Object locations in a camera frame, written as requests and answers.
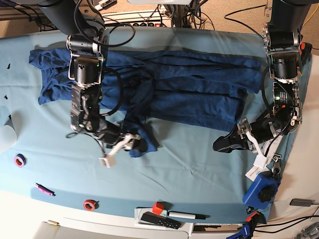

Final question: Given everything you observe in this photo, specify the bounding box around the white paper tag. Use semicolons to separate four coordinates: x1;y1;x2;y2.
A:
245;166;264;182

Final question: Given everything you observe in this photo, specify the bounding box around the blue box with knob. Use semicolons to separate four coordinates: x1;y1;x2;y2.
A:
242;172;281;210

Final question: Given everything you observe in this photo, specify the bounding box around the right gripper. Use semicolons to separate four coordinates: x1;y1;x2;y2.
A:
96;123;148;157

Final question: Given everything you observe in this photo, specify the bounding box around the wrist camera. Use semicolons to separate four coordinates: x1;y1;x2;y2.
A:
253;154;269;169
99;155;116;168

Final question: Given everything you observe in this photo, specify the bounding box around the red cube block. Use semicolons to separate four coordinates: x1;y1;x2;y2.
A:
152;202;164;215

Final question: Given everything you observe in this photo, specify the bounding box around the blue orange bottom clamp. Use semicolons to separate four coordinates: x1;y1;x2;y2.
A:
226;212;261;239

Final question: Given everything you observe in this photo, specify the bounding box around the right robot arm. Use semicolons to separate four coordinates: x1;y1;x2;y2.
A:
37;0;158;157

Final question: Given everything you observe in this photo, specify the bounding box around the orange black clamp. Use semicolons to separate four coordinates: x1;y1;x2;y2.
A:
301;42;313;65

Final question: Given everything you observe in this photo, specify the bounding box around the black remote control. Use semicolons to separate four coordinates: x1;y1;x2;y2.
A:
141;212;182;230

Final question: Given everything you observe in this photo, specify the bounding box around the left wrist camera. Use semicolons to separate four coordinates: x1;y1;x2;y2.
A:
253;154;269;169

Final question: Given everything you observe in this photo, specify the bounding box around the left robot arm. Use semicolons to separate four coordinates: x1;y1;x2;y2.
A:
212;0;316;157

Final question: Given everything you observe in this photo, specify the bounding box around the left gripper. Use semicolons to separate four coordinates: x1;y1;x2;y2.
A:
212;118;278;156

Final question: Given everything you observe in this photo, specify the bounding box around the pink marker pen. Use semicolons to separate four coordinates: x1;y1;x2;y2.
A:
35;183;56;197

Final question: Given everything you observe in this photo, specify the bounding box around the power strip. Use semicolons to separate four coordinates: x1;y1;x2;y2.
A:
102;10;173;27

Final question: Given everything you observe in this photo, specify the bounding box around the white black marker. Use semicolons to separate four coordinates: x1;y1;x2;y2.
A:
167;211;207;220

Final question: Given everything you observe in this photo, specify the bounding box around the grey adapter box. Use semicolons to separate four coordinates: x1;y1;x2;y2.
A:
290;198;313;207

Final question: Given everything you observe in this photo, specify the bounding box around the red tape roll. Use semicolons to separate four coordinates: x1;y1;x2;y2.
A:
83;200;99;212

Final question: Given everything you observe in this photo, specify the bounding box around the blue t-shirt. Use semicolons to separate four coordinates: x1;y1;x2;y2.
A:
27;47;262;159

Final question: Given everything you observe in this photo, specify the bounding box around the purple tape roll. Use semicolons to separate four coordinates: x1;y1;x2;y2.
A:
14;154;26;168

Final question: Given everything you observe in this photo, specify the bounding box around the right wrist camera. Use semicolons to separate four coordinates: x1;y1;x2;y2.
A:
99;155;116;168

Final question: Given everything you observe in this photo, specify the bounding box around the metal keys carabiner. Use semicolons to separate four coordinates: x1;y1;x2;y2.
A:
272;153;282;179

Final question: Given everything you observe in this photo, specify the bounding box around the white translucent cup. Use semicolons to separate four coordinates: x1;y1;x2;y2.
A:
0;125;17;153

